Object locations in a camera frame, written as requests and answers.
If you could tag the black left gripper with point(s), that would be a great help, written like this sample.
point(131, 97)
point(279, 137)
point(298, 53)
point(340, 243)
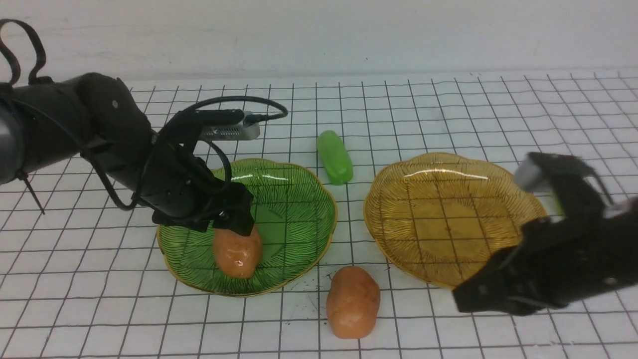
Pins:
point(182, 190)

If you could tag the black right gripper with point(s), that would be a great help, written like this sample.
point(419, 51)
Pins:
point(555, 265)

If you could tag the brown potato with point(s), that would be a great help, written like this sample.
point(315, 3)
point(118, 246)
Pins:
point(237, 256)
point(353, 303)

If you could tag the green cucumber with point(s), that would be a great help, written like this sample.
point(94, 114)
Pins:
point(334, 157)

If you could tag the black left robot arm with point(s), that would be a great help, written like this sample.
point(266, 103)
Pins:
point(95, 116)

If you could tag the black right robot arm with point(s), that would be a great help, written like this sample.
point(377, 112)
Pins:
point(627, 211)

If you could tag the green plastic plate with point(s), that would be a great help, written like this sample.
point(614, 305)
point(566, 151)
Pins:
point(294, 214)

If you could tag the amber plastic plate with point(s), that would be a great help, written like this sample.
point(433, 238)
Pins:
point(439, 216)

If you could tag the white grid tablecloth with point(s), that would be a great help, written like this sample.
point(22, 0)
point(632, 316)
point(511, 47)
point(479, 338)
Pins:
point(87, 281)

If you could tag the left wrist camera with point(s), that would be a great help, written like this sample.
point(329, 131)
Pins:
point(217, 125)

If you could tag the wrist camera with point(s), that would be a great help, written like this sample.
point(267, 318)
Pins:
point(217, 125)
point(578, 189)

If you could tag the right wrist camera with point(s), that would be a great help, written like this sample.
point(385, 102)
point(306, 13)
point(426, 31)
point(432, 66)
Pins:
point(578, 189)

